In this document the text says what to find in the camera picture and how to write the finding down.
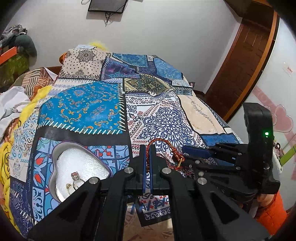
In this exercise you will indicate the yellow fluffy toy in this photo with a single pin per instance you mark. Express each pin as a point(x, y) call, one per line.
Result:
point(98, 44)

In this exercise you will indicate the white wardrobe with pink hearts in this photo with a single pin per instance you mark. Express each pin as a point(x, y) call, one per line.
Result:
point(275, 88)

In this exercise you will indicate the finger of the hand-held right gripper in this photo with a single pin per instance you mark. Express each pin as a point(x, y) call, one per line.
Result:
point(196, 151)
point(208, 169)

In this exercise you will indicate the brown striped cloth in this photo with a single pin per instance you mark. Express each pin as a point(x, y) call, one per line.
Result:
point(34, 80)

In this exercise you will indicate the black wall screen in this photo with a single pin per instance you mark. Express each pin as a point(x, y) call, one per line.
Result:
point(107, 5)

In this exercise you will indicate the blue patchwork printed blanket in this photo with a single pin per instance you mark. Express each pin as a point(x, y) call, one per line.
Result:
point(92, 109)

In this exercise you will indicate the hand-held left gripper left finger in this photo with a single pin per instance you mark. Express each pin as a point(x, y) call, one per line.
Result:
point(144, 162)

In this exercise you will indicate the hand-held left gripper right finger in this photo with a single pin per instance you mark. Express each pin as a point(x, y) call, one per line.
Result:
point(151, 162)

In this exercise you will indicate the brown wooden door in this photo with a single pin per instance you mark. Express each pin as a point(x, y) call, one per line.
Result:
point(245, 58)

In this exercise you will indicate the white heart-shaped jewelry box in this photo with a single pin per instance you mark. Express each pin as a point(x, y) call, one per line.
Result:
point(81, 162)

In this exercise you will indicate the white cloth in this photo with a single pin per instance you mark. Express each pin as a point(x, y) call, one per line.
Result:
point(11, 104)

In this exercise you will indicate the person's right forearm orange sleeve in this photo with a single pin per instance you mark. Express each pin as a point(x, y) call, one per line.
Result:
point(270, 215)

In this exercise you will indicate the orange bar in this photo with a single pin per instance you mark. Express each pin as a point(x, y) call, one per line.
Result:
point(8, 55)

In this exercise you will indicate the green patterned cloth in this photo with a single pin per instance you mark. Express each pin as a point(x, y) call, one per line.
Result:
point(12, 69)

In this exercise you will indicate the beige patterned bed sheet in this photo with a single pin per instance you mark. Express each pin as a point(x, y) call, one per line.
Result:
point(148, 227)

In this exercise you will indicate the yellow cloth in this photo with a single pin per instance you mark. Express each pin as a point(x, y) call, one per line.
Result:
point(34, 102)

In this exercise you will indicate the pile of dark clothes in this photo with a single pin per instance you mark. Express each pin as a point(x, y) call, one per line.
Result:
point(18, 39)

